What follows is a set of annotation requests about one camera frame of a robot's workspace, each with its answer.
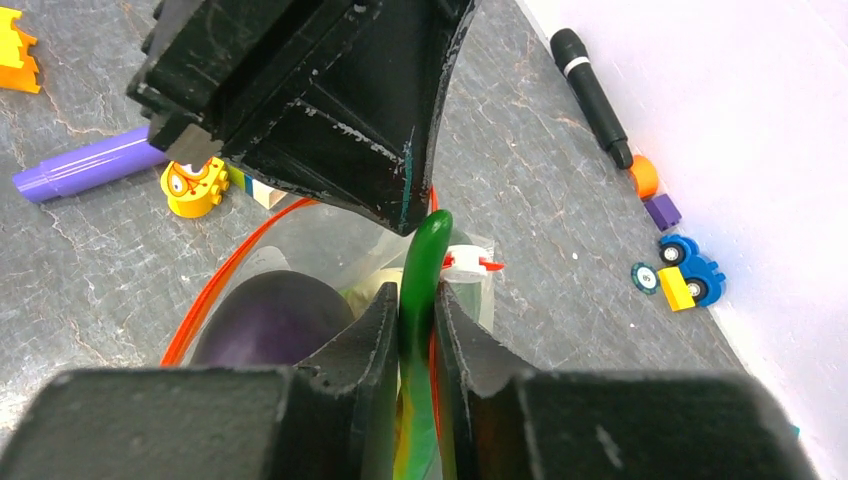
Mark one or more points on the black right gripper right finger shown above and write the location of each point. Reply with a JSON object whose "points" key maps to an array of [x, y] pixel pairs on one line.
{"points": [[501, 418]]}

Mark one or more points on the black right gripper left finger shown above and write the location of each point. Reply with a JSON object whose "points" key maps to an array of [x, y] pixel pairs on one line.
{"points": [[329, 417]]}

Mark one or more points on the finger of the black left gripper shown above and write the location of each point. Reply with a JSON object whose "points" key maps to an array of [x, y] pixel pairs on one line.
{"points": [[339, 101]]}

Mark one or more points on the green chili pepper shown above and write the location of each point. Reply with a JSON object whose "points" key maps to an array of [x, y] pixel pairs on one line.
{"points": [[417, 441]]}

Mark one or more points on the purple eggplant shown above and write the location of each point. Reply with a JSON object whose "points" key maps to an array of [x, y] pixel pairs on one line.
{"points": [[276, 318]]}

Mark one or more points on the clear zip top bag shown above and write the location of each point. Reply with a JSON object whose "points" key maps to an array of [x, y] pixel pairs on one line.
{"points": [[472, 261]]}

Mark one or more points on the green white cabbage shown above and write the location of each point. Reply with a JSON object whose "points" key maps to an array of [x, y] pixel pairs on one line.
{"points": [[360, 296]]}

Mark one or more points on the green blue white block stack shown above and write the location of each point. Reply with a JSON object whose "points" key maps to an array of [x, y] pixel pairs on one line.
{"points": [[263, 194]]}

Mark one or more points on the yellow red toy disc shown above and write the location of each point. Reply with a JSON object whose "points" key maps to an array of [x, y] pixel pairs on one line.
{"points": [[193, 193]]}

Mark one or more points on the yellow toy block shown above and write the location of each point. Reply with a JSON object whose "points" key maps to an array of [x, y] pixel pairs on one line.
{"points": [[675, 289]]}

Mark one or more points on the purple toy stick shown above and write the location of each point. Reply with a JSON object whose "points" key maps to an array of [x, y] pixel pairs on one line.
{"points": [[88, 167]]}

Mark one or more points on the black microphone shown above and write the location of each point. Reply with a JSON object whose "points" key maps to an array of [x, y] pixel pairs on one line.
{"points": [[572, 60]]}

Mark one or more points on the blue toy car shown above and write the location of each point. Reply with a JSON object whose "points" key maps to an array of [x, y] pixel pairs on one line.
{"points": [[702, 275]]}

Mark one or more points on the purple toy block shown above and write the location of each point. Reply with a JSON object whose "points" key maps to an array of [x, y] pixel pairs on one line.
{"points": [[663, 212]]}

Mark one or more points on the orange toy piece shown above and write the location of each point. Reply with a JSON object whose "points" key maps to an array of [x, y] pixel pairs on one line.
{"points": [[644, 176]]}

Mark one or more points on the yellow cheese wedge toy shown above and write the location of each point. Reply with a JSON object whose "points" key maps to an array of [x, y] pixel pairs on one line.
{"points": [[18, 68]]}

